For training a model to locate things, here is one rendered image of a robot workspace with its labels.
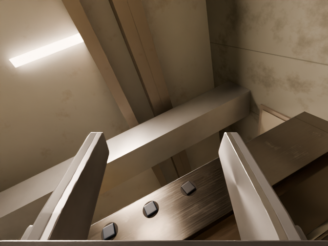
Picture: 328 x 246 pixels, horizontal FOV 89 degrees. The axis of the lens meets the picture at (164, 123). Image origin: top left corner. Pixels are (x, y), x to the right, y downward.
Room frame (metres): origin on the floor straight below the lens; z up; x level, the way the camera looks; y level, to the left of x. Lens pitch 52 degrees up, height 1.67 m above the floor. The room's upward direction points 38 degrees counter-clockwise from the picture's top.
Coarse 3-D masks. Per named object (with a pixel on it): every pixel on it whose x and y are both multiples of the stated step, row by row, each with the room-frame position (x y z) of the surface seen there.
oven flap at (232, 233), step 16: (320, 160) 0.82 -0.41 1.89; (304, 176) 0.78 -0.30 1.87; (320, 176) 0.78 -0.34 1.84; (288, 192) 0.75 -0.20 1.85; (304, 192) 0.75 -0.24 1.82; (320, 192) 0.75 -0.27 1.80; (288, 208) 0.72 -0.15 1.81; (304, 208) 0.72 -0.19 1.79; (320, 208) 0.72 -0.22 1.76; (224, 224) 0.68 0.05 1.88; (304, 224) 0.69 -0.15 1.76; (320, 224) 0.69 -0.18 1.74
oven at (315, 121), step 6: (300, 114) 0.83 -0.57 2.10; (306, 114) 0.84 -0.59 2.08; (306, 120) 0.83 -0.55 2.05; (312, 120) 0.83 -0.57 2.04; (318, 120) 0.84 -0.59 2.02; (324, 120) 0.84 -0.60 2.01; (276, 126) 0.79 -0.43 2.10; (318, 126) 0.82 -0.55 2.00; (324, 126) 0.83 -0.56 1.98; (186, 174) 0.65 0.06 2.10; (108, 216) 0.54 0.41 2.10
